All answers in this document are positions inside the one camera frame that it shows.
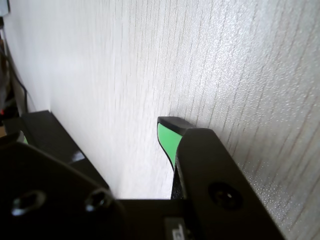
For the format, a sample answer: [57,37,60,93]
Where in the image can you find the thick black table cable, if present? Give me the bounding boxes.
[0,44,29,115]

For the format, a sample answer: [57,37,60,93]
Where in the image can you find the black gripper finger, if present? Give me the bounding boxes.
[0,131,131,240]
[156,115,286,240]

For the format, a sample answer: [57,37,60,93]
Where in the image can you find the black open box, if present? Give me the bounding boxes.
[21,109,111,192]

